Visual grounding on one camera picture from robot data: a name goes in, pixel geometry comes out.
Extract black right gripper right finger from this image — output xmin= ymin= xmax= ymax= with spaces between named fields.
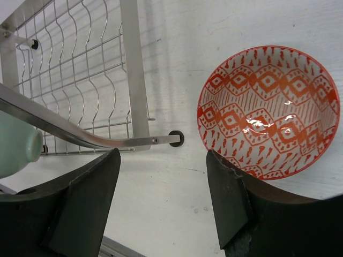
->
xmin=206 ymin=150 xmax=342 ymax=256

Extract blue zigzag pattern bowl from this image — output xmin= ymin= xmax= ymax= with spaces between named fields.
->
xmin=197 ymin=46 xmax=340 ymax=180

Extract stainless steel dish rack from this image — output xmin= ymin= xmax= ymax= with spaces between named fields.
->
xmin=1 ymin=1 xmax=184 ymax=156

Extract aluminium frame rail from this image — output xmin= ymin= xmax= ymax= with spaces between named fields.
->
xmin=1 ymin=182 xmax=141 ymax=256

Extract pale green floral bowl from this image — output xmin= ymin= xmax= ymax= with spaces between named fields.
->
xmin=1 ymin=111 xmax=43 ymax=178

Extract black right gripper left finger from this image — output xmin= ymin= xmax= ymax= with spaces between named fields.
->
xmin=1 ymin=149 xmax=121 ymax=256

